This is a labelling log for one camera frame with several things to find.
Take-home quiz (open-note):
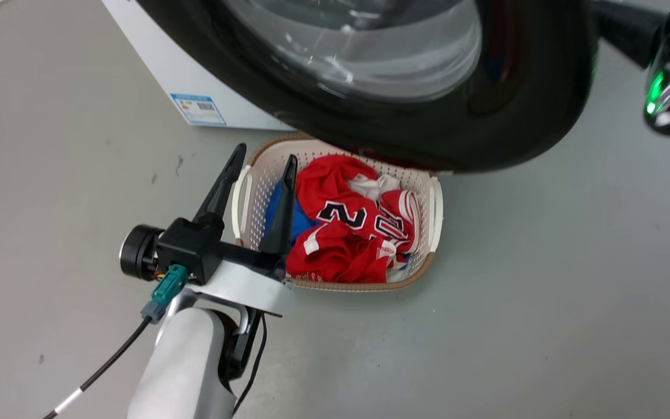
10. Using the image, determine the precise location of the black cable with teal connector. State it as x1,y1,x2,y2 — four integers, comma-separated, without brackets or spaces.
42,263,190,419

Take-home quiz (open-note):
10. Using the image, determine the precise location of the white perforated laundry basket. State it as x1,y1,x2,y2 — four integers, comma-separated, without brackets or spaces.
231,133,445,292

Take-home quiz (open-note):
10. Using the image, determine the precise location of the blue garment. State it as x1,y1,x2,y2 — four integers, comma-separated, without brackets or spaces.
263,180,319,246

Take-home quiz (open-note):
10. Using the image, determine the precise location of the black round glass washer door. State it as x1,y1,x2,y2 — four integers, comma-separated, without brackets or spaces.
136,0,601,173

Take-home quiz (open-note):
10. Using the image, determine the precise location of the white washing machine body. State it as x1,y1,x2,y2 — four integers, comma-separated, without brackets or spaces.
101,0,296,132

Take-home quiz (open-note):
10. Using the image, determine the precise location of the red numbered sports jersey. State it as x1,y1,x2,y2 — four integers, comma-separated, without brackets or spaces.
285,154,423,285

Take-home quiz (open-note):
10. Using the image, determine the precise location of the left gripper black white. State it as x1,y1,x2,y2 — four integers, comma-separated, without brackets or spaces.
119,143,299,318

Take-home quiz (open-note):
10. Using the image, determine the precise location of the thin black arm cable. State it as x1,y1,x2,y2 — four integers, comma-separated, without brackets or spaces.
231,313,268,417

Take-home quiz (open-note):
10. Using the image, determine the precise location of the white garment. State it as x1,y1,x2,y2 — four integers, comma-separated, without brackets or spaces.
346,173,401,202

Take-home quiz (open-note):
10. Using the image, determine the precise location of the blue white energy label sticker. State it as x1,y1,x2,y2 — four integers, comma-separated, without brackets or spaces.
170,93,227,127

